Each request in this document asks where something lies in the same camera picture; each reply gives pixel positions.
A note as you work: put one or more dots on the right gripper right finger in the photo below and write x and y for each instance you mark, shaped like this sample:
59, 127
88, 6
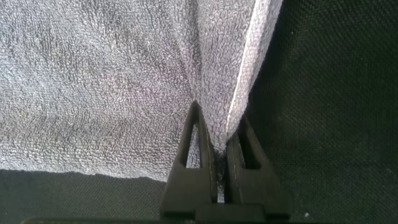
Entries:
252, 186

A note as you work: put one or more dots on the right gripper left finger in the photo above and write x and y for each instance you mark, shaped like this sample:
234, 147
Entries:
189, 186

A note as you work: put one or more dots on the grey towel with orange marks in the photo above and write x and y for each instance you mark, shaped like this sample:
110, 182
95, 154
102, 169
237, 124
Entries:
109, 77

